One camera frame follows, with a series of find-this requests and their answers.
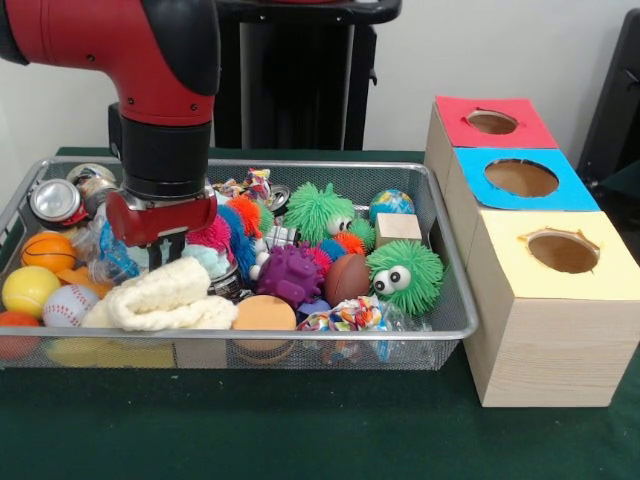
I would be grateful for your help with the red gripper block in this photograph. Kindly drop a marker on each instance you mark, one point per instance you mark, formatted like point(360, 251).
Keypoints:
point(165, 222)

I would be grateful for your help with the mint waffle cloth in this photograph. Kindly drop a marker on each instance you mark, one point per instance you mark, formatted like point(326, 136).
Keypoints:
point(210, 260)

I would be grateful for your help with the pink spiky ball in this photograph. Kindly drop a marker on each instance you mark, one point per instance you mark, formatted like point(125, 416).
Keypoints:
point(210, 235)

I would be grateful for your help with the cream waffle cloth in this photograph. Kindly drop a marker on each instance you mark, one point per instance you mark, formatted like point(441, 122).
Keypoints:
point(165, 300)

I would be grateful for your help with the green spiky ball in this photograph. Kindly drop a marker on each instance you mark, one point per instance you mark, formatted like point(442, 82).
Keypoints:
point(315, 210)

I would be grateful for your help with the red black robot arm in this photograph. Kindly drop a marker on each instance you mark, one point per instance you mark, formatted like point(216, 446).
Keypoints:
point(125, 50)

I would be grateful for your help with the shallow mesh bin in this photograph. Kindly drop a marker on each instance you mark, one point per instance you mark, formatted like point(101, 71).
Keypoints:
point(250, 334)

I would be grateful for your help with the wooden box with three holes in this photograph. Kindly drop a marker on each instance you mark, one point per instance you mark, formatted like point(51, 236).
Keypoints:
point(550, 350)

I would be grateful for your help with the white baseball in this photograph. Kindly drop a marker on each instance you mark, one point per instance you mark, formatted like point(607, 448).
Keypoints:
point(70, 306)

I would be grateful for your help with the orange toy basketball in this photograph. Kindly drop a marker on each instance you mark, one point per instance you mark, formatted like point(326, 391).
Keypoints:
point(47, 252)

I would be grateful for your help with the crushed silver red can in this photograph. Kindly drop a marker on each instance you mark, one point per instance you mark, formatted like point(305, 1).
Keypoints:
point(55, 202)

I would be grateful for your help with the purple spiky toy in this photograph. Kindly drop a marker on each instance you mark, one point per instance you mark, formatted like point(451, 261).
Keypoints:
point(290, 275)

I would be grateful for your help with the yellow seamed ball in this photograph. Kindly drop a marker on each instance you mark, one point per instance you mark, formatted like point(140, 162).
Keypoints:
point(30, 290)

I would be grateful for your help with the brown toy football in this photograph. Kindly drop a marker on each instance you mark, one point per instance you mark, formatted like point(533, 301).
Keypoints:
point(350, 280)

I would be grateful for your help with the green fuzzy ball with eyes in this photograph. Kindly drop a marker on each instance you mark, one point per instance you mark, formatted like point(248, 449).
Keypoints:
point(415, 285)

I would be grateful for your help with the dark green side tablecloth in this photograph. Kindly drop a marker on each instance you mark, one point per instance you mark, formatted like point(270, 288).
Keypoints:
point(625, 187)

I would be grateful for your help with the black standing panel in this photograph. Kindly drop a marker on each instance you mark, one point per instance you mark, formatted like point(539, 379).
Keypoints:
point(620, 100)

